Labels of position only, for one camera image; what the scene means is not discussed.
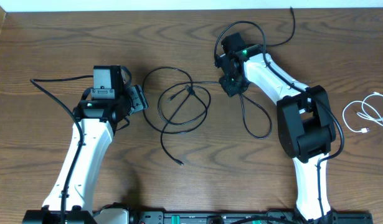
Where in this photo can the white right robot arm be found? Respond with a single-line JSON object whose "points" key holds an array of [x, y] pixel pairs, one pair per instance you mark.
{"points": [[306, 125]]}

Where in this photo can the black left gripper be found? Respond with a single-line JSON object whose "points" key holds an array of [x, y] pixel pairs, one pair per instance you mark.
{"points": [[139, 98]]}

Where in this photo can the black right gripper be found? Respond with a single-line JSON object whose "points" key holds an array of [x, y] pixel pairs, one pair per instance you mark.
{"points": [[223, 81]]}

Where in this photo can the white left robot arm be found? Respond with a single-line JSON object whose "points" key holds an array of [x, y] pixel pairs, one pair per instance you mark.
{"points": [[96, 117]]}

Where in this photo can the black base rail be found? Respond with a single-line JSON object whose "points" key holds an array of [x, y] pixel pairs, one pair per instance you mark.
{"points": [[228, 217]]}

